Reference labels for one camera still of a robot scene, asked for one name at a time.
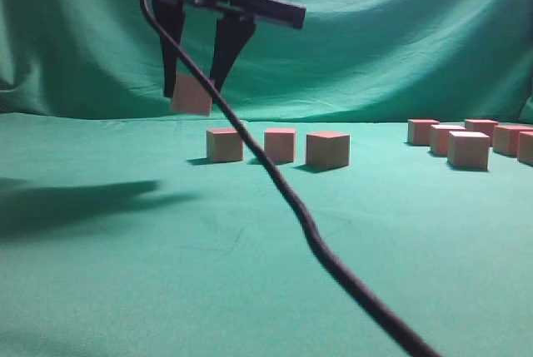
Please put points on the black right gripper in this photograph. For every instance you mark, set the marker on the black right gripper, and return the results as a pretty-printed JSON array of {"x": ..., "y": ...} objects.
[{"x": 232, "y": 32}]

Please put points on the column pink cube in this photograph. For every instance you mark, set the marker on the column pink cube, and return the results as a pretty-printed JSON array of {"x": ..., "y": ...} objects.
[
  {"x": 506, "y": 137},
  {"x": 439, "y": 137},
  {"x": 419, "y": 131},
  {"x": 468, "y": 150},
  {"x": 485, "y": 126},
  {"x": 224, "y": 145},
  {"x": 525, "y": 148}
]

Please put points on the edge pink cube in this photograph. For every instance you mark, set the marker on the edge pink cube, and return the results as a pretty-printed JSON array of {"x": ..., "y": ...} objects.
[{"x": 327, "y": 149}]

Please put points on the green cloth backdrop and cover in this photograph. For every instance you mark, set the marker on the green cloth backdrop and cover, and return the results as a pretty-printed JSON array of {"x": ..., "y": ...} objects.
[{"x": 120, "y": 238}]

